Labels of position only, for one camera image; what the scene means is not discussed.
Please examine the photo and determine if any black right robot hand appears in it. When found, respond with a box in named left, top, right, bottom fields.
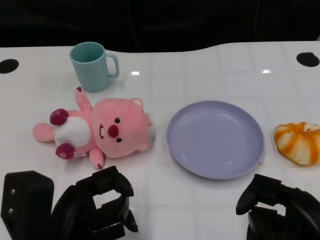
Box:
left=235, top=174, right=320, bottom=240

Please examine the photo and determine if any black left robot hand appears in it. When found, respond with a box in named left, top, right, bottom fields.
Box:
left=50, top=165, right=140, bottom=240

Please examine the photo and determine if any pink plush beaver doll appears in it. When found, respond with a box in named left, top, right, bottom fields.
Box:
left=33, top=86, right=154, bottom=170

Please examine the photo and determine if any purple plastic plate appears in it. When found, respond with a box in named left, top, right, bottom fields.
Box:
left=166, top=100, right=266, bottom=181

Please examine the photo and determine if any orange striped bread bun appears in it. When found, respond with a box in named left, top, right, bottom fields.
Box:
left=273, top=121, right=320, bottom=166

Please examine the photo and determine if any teal plastic mug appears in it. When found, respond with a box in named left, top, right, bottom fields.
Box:
left=69, top=41, right=120, bottom=93

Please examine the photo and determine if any black round table grommet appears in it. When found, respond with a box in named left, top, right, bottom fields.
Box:
left=296, top=52, right=320, bottom=67
left=0, top=58, right=20, bottom=74

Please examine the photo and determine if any black backdrop cloth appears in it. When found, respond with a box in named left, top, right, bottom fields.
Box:
left=0, top=0, right=320, bottom=53

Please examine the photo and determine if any thin dark hanging cable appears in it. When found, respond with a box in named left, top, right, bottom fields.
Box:
left=255, top=0, right=261, bottom=42

